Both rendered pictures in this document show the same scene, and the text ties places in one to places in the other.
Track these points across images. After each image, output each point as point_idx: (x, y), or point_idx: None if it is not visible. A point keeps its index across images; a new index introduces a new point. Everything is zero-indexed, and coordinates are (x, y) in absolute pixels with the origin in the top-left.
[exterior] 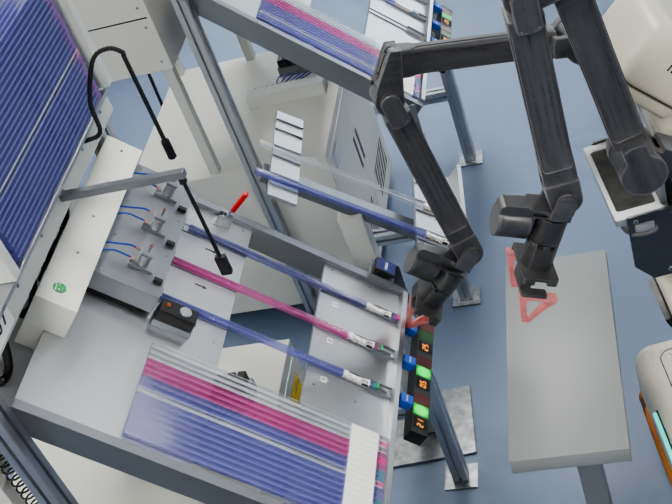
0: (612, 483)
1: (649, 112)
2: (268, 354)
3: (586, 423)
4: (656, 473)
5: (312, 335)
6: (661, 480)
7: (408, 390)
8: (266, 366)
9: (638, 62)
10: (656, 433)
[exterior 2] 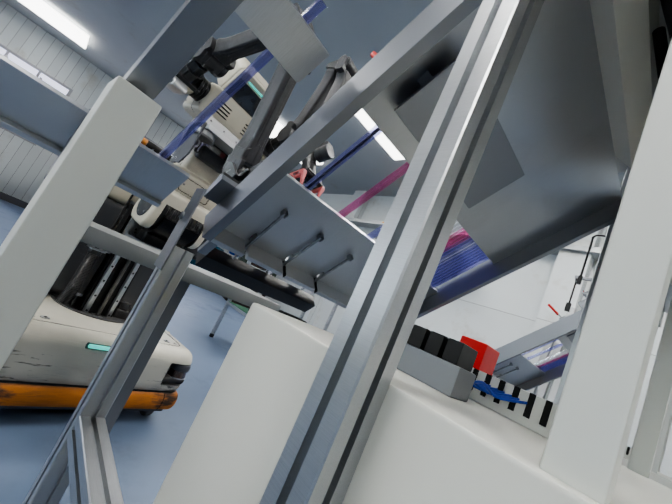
0: (41, 454)
1: None
2: (297, 322)
3: (241, 286)
4: (34, 430)
5: (352, 224)
6: (44, 428)
7: (280, 287)
8: (317, 330)
9: None
10: (41, 387)
